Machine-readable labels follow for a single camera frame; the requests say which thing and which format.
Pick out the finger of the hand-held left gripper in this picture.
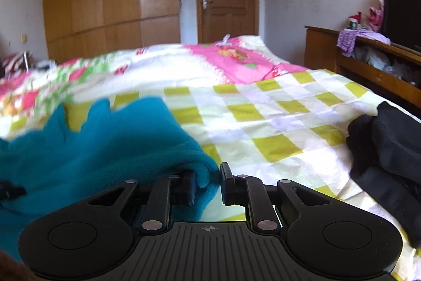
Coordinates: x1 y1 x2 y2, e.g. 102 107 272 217
0 181 27 201

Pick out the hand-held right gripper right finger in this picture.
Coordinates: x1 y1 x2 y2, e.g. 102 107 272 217
220 162 333 233

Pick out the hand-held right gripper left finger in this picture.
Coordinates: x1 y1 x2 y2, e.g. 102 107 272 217
86 169 197 233

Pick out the teal fleece garment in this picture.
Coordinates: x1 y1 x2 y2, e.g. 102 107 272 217
0 97 220 263

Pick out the pile of black clothes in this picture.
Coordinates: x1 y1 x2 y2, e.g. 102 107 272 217
346 101 421 249

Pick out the reddish brown cloth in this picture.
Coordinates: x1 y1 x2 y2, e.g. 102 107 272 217
0 250 33 281

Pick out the checked patchwork bed quilt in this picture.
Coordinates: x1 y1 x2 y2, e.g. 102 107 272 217
0 35 421 281

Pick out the wooden television cabinet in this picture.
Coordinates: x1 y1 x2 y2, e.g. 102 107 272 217
304 25 421 119

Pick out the purple patterned cloth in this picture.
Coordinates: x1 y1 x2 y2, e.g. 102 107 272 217
336 28 392 57

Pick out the white plastic bag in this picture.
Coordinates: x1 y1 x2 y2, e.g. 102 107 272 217
353 46 392 69

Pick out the small santa figurine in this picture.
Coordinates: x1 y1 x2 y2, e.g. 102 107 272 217
348 12 364 31

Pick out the grey plastic bag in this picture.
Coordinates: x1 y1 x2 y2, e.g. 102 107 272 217
385 60 421 87

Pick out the pink floral cloth cover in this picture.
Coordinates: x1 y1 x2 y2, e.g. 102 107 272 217
368 0 421 31

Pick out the black television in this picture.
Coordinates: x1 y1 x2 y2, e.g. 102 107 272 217
380 0 421 53

